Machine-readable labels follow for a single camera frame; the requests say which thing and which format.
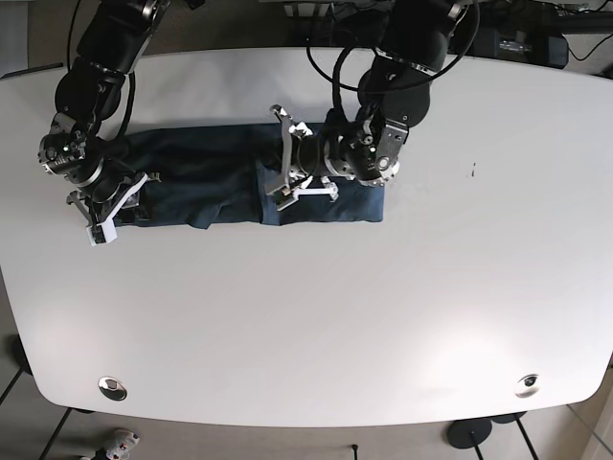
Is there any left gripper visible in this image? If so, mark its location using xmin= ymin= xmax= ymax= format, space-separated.
xmin=264 ymin=104 xmax=339 ymax=204

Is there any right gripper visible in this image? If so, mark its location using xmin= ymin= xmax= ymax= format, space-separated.
xmin=66 ymin=172 xmax=160 ymax=228

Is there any dark blue T-shirt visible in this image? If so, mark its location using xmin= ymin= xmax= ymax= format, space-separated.
xmin=114 ymin=124 xmax=385 ymax=229

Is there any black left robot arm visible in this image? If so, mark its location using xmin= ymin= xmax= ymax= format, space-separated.
xmin=264 ymin=1 xmax=481 ymax=211

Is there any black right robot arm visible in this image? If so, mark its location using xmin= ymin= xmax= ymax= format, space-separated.
xmin=37 ymin=1 xmax=169 ymax=245

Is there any left table grommet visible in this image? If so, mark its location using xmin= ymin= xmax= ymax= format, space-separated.
xmin=98 ymin=376 xmax=127 ymax=402

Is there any table grommet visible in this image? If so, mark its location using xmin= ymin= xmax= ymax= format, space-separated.
xmin=514 ymin=374 xmax=541 ymax=399
xmin=98 ymin=376 xmax=127 ymax=402

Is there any grey sneaker shoe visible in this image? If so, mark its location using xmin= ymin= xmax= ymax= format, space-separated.
xmin=93 ymin=428 xmax=141 ymax=460

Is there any black round stand base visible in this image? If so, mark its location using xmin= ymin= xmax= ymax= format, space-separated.
xmin=445 ymin=418 xmax=492 ymax=449

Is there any right table grommet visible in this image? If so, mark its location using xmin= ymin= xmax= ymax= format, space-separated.
xmin=514 ymin=374 xmax=541 ymax=399

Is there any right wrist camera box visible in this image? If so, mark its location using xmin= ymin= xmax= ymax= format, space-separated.
xmin=86 ymin=220 xmax=117 ymax=246

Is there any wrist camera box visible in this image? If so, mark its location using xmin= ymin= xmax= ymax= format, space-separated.
xmin=86 ymin=220 xmax=117 ymax=246
xmin=272 ymin=188 xmax=299 ymax=212

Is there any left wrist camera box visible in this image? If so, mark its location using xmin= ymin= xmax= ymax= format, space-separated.
xmin=272 ymin=188 xmax=299 ymax=212

